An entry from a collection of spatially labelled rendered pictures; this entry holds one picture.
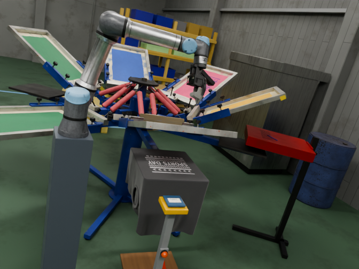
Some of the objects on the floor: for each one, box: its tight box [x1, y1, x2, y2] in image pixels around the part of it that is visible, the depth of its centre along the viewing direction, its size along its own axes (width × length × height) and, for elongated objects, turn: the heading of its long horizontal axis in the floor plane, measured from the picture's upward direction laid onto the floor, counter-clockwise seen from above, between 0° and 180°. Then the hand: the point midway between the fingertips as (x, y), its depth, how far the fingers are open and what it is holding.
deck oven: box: [210, 51, 331, 174], centre depth 519 cm, size 136×104×181 cm
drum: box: [288, 132, 357, 209], centre depth 426 cm, size 64×64×96 cm
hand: (198, 102), depth 162 cm, fingers closed
